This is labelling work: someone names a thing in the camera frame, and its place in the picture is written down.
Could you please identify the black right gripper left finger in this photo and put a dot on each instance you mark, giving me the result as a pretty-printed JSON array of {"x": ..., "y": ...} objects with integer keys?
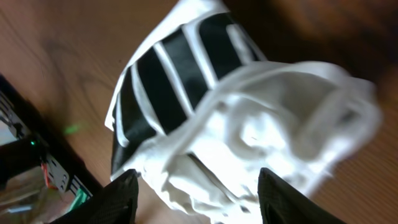
[{"x": 115, "y": 204}]

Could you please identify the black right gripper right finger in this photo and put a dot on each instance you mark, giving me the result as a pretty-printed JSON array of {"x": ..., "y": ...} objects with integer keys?
[{"x": 280, "y": 203}]

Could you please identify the white t-shirt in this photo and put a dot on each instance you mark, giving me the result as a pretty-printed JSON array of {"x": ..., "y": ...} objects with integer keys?
[{"x": 199, "y": 110}]

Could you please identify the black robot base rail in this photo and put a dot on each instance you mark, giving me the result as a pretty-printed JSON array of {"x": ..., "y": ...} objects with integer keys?
[{"x": 33, "y": 143}]

